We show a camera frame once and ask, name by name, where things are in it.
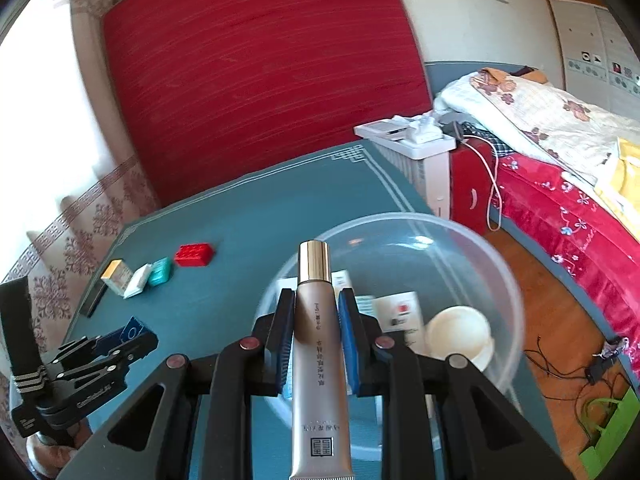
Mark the dark checked cloth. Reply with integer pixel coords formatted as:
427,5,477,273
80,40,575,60
452,120,513,156

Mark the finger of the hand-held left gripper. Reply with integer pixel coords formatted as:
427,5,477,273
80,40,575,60
47,335,126,376
55,332,160,392

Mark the person's left hand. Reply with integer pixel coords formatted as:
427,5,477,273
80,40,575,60
25,435,82,477

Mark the clear plastic bowl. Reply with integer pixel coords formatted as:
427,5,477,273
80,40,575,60
255,212,526,463

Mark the patterned white curtain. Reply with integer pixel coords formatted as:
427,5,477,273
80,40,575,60
0,0,161,311

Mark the black power adapter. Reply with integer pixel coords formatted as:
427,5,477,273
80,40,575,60
585,360,613,386

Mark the white wardrobe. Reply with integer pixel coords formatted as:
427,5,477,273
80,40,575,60
532,0,640,116

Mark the floral quilt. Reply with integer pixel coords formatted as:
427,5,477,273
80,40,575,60
434,67,640,186

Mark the red floral bedsheet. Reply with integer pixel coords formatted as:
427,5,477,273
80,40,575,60
492,152,640,346

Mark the red bedside cabinet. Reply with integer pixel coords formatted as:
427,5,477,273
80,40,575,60
449,140,501,233

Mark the white cable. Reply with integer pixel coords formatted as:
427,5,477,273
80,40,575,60
462,137,503,233

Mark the crumpled white tissue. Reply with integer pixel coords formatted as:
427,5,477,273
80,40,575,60
392,114,441,143

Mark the black flat strip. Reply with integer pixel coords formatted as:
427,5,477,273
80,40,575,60
80,280,106,318

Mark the red mattress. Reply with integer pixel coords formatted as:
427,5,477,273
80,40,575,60
102,0,435,206

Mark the green paper bag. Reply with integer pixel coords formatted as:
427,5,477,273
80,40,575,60
579,395,640,478

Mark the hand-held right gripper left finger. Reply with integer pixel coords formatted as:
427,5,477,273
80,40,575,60
56,287,297,480

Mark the small blue box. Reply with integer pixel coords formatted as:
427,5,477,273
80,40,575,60
95,316,156,356

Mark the teal plastic block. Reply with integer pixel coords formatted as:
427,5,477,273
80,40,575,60
147,257,173,287

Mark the teal cloth-covered desktop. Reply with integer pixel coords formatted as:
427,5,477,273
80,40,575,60
60,142,561,480

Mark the white radiator with items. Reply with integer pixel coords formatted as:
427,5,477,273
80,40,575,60
354,120,458,221

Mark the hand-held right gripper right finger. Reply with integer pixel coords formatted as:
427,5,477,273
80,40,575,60
337,287,576,480

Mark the white toothbrush-like case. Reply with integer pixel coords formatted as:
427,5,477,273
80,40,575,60
123,263,154,300

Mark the grey-blue bed headboard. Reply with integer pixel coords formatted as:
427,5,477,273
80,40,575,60
424,60,546,111

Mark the white round jar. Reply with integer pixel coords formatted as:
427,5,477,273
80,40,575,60
425,306,496,372

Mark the white blue medicine box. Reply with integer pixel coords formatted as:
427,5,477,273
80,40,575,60
327,269,378,323

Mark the beige cosmetic tube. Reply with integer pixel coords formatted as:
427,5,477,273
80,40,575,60
289,240,357,480

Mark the yellow cloth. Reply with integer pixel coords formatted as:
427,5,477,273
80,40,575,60
595,137,640,241

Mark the red building block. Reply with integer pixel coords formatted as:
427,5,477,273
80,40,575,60
174,243,215,268

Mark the small yellow white box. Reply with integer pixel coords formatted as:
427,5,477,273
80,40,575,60
100,259,135,295

